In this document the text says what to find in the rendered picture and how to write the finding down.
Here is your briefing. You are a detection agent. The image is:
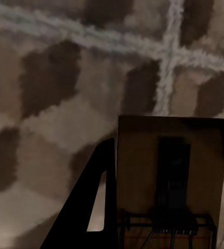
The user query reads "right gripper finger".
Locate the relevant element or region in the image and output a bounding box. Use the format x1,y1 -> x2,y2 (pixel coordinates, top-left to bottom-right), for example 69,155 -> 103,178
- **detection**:
40,138 -> 118,249

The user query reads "mousetrap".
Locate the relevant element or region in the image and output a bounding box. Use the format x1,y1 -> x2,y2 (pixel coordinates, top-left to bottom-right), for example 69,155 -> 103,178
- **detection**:
116,115 -> 224,249

